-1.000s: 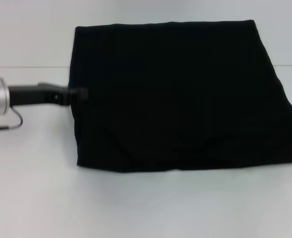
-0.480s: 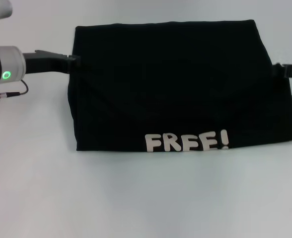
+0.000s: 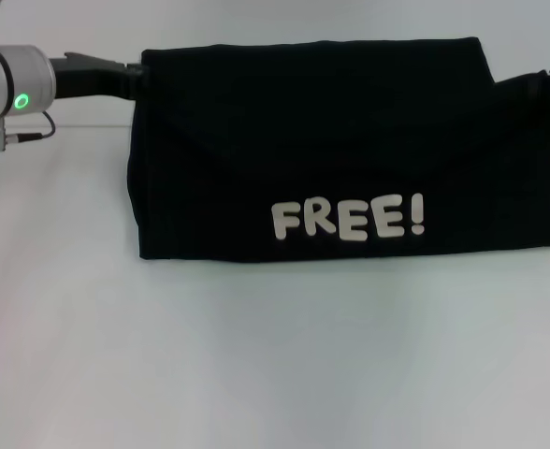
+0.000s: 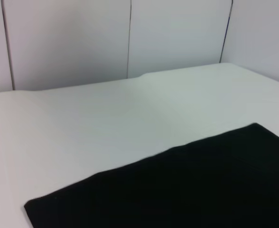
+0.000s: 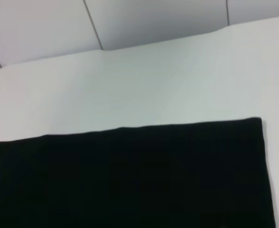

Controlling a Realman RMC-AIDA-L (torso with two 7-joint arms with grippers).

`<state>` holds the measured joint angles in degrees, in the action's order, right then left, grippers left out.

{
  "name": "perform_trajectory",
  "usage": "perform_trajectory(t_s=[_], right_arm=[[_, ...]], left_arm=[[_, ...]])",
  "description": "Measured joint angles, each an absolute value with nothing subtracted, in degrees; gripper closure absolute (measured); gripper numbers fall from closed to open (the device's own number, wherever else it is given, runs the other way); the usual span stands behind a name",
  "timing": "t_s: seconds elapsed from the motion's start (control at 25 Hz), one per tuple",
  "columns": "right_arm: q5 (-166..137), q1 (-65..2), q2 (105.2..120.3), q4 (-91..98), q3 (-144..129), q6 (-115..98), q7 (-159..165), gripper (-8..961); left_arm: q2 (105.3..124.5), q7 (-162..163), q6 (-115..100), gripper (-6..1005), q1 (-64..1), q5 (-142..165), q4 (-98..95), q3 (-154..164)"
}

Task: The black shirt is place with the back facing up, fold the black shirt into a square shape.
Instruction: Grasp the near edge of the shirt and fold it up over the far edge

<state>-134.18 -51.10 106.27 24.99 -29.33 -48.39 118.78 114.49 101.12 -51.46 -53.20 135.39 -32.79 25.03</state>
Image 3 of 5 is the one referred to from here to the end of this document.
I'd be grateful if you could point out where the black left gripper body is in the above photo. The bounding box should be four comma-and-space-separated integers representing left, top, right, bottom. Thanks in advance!
50, 51, 135, 102

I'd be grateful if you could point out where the black T-shirt with FREE print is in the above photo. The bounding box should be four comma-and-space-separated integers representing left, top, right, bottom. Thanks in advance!
125, 36, 550, 261

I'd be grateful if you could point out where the thin left arm cable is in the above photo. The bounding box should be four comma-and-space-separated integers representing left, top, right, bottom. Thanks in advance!
20, 110, 56, 141

